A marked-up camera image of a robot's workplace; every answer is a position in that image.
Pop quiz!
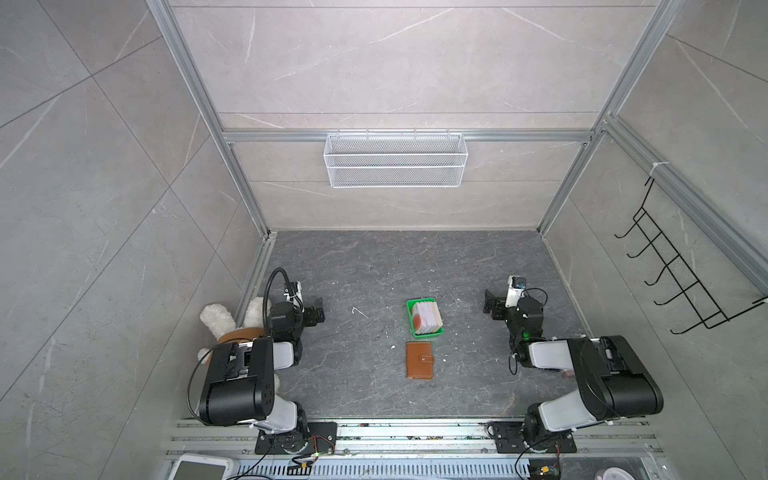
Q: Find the green plastic card bin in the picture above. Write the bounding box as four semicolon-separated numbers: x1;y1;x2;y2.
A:
406;298;444;339

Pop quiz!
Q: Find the brown leather card holder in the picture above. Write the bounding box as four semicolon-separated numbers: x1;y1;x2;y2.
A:
406;342;434;380

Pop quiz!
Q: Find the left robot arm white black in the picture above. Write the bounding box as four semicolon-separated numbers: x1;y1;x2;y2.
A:
186;298;325;442

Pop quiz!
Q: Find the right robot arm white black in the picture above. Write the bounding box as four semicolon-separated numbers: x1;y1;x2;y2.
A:
483;289;664;449

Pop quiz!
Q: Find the stack of cards in bin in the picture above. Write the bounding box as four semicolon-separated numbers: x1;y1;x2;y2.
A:
410;301;443;336

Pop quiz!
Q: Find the white teddy bear brown shirt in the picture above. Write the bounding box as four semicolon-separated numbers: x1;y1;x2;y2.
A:
200;297;268;344

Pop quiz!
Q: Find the white tablet device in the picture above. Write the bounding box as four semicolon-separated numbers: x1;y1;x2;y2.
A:
168;453;240;480

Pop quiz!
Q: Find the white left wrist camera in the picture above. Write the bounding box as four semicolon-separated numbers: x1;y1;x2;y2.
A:
284;281;304;310

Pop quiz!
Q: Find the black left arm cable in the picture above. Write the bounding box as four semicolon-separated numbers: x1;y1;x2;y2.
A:
262;266;292;319

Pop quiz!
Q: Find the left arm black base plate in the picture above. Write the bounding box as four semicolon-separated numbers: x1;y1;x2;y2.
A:
254;421;338;457

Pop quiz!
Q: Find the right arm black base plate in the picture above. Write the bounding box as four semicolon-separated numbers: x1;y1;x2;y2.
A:
486;421;577;454

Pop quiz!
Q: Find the white wire mesh basket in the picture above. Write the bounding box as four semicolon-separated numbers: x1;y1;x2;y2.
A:
323;132;469;189

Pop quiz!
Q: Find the aluminium front rail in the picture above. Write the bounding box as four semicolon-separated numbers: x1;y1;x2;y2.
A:
162;418;663;457

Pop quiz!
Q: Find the black wire hook rack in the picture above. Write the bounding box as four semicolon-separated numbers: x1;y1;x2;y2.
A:
614;177;767;336

